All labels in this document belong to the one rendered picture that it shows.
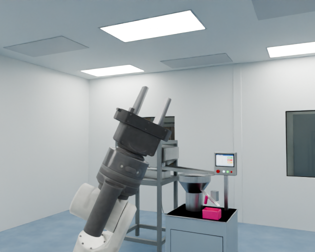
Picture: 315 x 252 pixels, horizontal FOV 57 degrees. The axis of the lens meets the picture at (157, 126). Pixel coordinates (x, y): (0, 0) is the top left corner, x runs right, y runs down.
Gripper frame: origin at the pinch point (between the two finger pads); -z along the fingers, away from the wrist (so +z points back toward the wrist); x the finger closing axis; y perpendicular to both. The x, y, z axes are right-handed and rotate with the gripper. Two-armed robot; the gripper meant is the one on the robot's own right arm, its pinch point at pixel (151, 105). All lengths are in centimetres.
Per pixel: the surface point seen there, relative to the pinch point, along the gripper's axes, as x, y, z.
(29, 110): 44, 523, 46
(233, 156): -168, 200, -12
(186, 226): -144, 191, 70
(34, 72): 65, 538, -20
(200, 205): -160, 209, 49
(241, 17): -129, 232, -162
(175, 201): -197, 325, 75
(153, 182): -138, 296, 56
